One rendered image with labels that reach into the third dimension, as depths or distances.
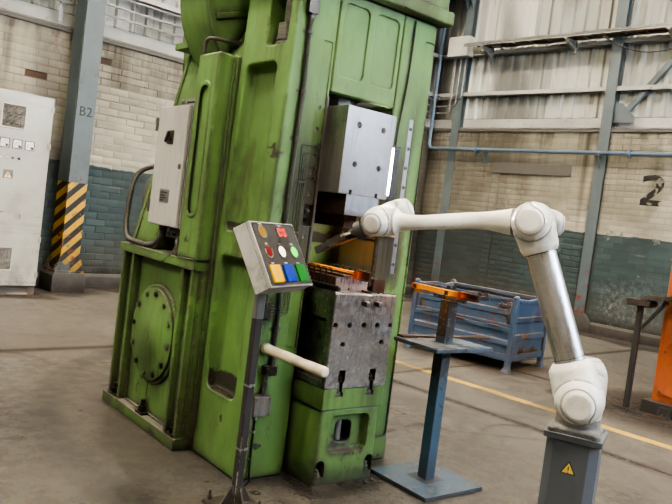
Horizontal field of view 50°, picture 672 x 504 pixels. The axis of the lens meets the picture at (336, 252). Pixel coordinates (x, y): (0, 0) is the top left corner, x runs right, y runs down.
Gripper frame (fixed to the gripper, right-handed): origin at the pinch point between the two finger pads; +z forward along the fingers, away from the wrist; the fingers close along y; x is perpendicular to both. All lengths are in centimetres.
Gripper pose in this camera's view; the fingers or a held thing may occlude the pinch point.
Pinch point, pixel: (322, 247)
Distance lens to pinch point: 295.0
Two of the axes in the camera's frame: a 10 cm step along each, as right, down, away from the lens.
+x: -3.4, -9.3, 1.7
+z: -8.3, 3.8, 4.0
